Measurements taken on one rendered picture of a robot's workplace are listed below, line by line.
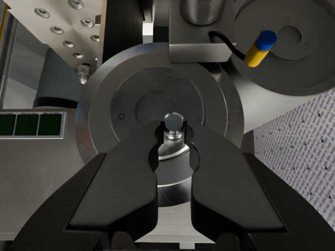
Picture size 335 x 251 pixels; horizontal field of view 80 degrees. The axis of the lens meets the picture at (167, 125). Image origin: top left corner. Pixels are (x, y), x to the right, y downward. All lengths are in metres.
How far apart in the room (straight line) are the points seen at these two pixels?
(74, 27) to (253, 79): 0.36
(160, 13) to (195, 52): 0.43
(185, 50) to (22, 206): 0.54
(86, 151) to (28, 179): 0.43
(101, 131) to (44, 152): 0.43
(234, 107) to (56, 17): 0.36
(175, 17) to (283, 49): 0.10
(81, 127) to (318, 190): 0.26
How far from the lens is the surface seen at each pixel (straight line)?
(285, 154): 0.34
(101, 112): 0.18
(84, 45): 0.51
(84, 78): 0.58
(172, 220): 0.51
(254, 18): 0.23
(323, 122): 0.28
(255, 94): 0.20
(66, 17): 0.45
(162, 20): 0.62
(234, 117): 0.18
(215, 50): 0.17
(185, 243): 0.53
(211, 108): 0.17
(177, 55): 0.17
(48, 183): 0.58
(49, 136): 0.58
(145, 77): 0.17
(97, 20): 0.42
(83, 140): 0.19
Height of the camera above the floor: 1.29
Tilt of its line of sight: 12 degrees down
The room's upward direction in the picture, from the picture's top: 180 degrees counter-clockwise
